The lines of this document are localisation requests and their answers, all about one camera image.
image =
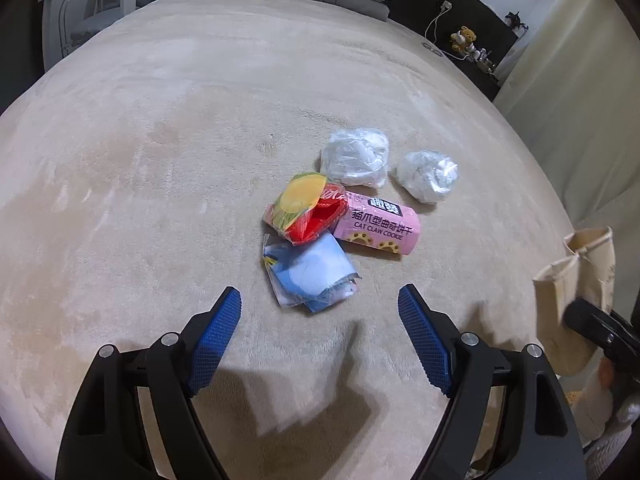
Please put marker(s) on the beige bed blanket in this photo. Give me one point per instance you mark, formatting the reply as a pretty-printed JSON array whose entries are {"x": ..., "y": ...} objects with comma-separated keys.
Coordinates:
[{"x": 150, "y": 135}]

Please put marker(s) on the group of small bottles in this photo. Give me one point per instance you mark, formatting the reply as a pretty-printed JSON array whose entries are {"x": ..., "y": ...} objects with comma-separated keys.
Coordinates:
[{"x": 482, "y": 57}]

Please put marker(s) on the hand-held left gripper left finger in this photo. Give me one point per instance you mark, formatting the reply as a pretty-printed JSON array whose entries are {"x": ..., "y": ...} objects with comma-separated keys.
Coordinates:
[{"x": 217, "y": 340}]

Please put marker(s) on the red paper packet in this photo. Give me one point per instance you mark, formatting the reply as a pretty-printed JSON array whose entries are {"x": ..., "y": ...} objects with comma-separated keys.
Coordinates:
[{"x": 315, "y": 222}]

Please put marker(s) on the black headboard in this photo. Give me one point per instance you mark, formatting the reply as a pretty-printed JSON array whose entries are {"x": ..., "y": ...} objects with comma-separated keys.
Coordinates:
[{"x": 480, "y": 5}]

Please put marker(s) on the colourful snack wrapper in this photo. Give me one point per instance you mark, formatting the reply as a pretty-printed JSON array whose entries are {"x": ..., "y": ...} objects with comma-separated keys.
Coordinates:
[{"x": 300, "y": 195}]

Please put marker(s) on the brown teddy bear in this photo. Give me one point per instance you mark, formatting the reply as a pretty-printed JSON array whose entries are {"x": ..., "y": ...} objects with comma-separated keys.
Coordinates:
[{"x": 462, "y": 39}]

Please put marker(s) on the dark potted plant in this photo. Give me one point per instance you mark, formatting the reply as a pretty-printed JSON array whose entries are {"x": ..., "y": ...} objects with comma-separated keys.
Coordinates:
[{"x": 515, "y": 20}]

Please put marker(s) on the white plastic bag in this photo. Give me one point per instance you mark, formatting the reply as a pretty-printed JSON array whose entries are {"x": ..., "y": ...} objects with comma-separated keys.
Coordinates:
[
  {"x": 355, "y": 157},
  {"x": 427, "y": 175}
]

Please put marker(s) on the beige paper bag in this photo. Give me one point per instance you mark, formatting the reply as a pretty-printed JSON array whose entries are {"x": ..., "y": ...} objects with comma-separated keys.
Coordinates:
[{"x": 560, "y": 300}]

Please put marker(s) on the black nightstand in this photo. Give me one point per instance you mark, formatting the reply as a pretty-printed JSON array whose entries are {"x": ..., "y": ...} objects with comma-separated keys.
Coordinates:
[{"x": 475, "y": 80}]

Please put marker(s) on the cream curtain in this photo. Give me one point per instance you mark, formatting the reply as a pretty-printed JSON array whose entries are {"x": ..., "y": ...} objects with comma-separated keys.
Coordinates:
[{"x": 575, "y": 85}]

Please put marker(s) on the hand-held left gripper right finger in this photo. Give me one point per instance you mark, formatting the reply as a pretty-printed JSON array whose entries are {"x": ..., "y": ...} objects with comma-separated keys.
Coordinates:
[{"x": 425, "y": 342}]

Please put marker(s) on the pink cookie box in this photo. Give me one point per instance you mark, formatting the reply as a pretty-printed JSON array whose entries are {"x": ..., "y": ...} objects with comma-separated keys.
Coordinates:
[{"x": 385, "y": 225}]

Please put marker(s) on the eyeglasses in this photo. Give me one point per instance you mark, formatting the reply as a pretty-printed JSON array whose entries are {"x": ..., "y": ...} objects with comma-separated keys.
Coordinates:
[{"x": 431, "y": 47}]

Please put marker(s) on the blue white packet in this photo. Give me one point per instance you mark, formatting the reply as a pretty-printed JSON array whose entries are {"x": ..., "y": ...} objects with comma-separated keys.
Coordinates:
[{"x": 315, "y": 270}]

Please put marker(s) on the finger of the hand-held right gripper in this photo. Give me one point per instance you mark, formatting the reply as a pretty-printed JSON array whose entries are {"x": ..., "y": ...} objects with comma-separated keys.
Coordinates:
[{"x": 595, "y": 322}]

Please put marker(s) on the white chair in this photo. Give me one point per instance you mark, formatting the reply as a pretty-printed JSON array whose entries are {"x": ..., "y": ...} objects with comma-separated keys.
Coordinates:
[{"x": 100, "y": 20}]

